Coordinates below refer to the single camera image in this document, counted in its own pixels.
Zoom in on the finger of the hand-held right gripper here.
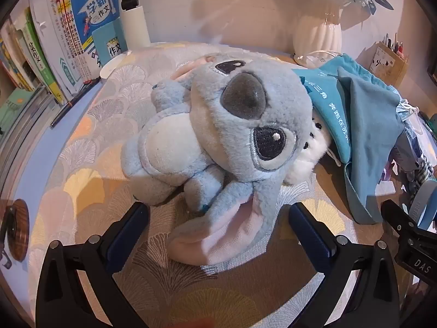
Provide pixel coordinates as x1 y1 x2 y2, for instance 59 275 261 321
380 199 437 245

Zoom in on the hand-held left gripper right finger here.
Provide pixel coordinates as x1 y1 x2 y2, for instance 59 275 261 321
288 202 401 328

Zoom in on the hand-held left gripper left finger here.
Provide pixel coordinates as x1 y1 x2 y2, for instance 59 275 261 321
36 201 150 328

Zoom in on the white plush toy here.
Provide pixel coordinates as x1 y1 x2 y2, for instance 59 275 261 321
285 114 333 187

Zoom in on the blue face mask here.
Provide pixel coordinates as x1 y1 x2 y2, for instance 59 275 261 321
394 97 423 134

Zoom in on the blue plush toy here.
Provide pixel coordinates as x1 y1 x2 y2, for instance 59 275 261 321
121 52 320 274

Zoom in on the teal printed drawstring bag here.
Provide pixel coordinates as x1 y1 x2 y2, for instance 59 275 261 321
292 62 385 225

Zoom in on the light blue curved object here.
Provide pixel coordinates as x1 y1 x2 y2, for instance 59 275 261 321
409 180 437 230

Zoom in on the checked cloth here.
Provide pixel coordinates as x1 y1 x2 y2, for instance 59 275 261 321
414 162 437 182

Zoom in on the leaf-patterned table mat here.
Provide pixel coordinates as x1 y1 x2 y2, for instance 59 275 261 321
29 41 412 328

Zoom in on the round brown wooden disc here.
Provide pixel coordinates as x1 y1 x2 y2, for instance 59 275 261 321
0 198 30 269

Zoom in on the blue-grey cloth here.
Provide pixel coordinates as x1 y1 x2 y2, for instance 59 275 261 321
336 64 407 192

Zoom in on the black pen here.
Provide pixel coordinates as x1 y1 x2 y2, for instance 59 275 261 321
49 77 103 130

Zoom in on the wooden pen holder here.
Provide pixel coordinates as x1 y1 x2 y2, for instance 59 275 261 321
369 41 409 88

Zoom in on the bunch of pens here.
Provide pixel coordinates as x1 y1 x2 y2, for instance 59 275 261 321
382 32 409 56

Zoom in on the white ribbed vase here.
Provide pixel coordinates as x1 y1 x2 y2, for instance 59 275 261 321
292 0 344 66

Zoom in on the row of books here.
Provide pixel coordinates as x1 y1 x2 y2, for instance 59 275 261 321
0 0 129 138

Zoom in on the white desk lamp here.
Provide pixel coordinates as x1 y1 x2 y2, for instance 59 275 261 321
100 0 151 80

